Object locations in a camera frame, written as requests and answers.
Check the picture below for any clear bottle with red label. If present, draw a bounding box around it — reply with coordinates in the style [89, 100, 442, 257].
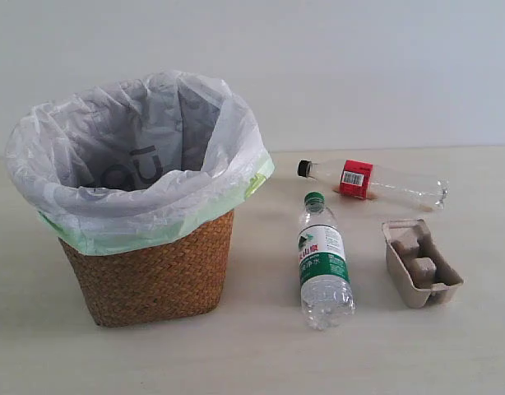
[297, 159, 448, 211]

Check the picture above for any clear water bottle green cap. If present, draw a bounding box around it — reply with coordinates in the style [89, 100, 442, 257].
[298, 192, 355, 330]

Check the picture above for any beige cardboard pulp tray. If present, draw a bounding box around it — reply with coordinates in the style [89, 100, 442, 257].
[382, 219, 464, 309]

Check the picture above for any white plastic bin liner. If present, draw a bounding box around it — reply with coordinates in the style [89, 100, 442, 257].
[5, 71, 275, 256]

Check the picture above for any woven wicker waste basket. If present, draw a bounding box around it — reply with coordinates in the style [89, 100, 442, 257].
[62, 211, 234, 328]

